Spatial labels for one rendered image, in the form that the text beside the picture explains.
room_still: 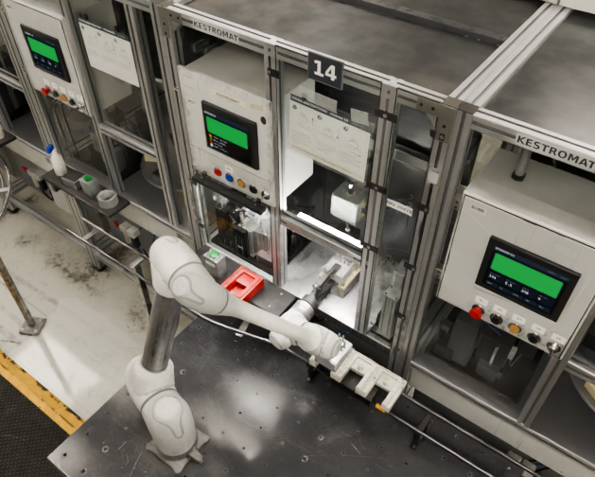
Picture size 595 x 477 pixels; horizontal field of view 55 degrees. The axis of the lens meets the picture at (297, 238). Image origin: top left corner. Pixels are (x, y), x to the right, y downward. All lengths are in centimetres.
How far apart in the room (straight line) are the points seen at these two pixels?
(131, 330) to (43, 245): 104
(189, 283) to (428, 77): 93
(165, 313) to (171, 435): 45
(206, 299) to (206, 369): 80
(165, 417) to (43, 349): 168
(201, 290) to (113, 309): 201
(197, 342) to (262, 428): 52
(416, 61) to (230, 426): 154
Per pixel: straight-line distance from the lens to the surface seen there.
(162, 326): 208
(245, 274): 251
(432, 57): 183
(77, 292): 393
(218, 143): 216
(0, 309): 404
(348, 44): 186
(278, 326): 204
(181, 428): 220
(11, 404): 356
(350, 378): 234
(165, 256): 191
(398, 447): 240
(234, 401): 247
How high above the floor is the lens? 283
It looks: 45 degrees down
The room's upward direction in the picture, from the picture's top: straight up
